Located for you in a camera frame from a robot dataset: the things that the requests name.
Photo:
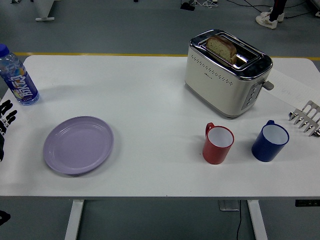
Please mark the white table leg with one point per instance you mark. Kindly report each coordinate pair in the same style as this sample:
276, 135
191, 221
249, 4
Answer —
257, 220
73, 220

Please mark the person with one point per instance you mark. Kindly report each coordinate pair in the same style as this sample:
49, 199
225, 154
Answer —
268, 21

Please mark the blue drink bottle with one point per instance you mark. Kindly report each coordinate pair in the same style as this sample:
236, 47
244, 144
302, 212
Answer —
21, 86

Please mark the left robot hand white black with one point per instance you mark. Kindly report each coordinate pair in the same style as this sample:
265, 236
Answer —
7, 117

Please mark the purple plate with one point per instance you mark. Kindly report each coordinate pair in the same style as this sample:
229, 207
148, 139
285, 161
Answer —
77, 145

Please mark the black power adapter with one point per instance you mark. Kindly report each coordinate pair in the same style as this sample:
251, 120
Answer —
187, 6

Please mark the metal toast rack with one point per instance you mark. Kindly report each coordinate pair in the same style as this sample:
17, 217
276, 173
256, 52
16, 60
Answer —
310, 106

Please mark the cream and chrome toaster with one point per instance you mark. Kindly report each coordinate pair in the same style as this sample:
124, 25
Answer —
212, 82

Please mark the white paper sheet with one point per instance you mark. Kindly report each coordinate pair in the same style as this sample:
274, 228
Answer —
287, 85

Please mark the black table control panel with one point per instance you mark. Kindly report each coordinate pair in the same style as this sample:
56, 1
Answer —
307, 203

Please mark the blue mug white inside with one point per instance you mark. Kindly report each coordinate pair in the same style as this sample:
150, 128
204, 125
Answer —
265, 150

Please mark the red mug white inside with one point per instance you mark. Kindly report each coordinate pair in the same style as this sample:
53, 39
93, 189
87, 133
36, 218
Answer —
215, 155

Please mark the grey box under table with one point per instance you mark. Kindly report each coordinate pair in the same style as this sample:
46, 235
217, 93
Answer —
228, 205

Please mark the white furniture base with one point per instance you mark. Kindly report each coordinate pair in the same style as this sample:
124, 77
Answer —
315, 6

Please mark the white furniture foot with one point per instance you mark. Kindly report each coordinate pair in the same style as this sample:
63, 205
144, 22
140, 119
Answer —
45, 19

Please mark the bread slice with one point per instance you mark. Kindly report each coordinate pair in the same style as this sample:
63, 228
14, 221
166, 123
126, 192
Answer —
220, 47

